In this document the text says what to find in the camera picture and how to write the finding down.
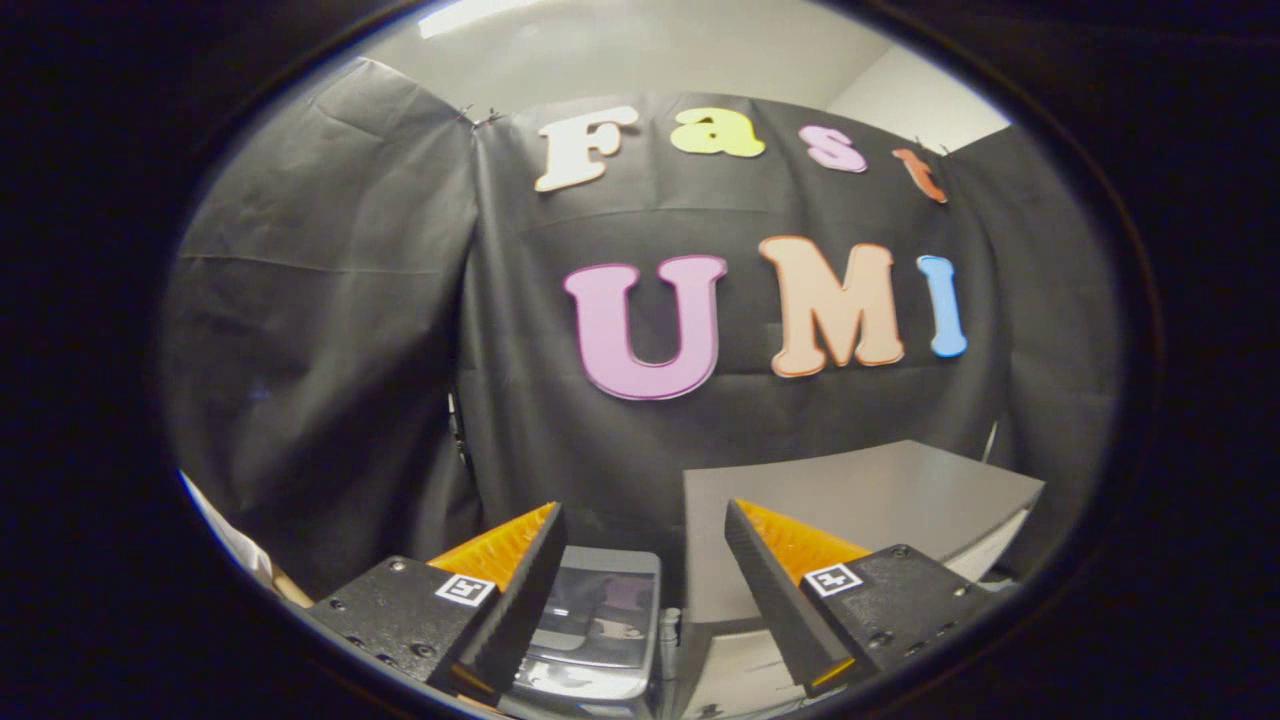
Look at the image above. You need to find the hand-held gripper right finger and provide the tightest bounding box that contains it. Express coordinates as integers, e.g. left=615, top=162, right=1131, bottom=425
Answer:
left=723, top=497, right=994, bottom=700

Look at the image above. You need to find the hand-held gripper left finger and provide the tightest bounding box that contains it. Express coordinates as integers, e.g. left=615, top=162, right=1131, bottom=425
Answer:
left=303, top=502, right=569, bottom=706

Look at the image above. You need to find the grey washing machine lid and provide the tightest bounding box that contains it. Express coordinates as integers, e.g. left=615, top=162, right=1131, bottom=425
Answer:
left=525, top=547, right=663, bottom=701

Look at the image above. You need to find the grey washing machine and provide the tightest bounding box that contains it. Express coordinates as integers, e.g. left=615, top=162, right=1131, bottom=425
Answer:
left=498, top=545, right=669, bottom=720

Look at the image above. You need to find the black stand pole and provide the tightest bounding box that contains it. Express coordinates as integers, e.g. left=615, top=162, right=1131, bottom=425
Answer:
left=446, top=390, right=472, bottom=467

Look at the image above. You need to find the black backdrop cloth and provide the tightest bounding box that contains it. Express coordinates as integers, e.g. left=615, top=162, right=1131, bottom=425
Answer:
left=160, top=55, right=1126, bottom=601

